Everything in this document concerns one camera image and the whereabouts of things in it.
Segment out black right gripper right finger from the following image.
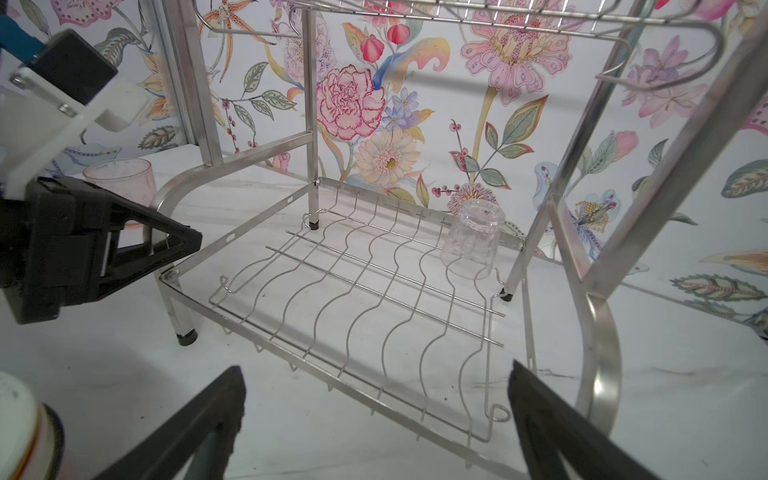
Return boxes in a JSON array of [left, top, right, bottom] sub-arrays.
[[507, 361, 656, 479]]

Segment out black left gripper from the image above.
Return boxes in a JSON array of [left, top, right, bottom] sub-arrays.
[[1, 177, 203, 325]]

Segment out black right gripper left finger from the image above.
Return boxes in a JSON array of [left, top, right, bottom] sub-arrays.
[[97, 366, 246, 479]]

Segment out pink rimmed glass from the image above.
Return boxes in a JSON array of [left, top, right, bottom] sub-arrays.
[[82, 158, 157, 207]]

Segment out orange white bowl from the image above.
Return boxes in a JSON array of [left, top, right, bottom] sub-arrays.
[[1, 372, 64, 479]]

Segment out clear drinking glass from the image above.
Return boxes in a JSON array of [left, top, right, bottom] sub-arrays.
[[441, 199, 506, 280]]

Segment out two-tier metal dish rack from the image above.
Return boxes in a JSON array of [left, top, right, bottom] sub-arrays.
[[151, 1, 767, 479]]

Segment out aluminium corner frame post left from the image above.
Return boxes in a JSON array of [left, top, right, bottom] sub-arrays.
[[139, 0, 197, 145]]

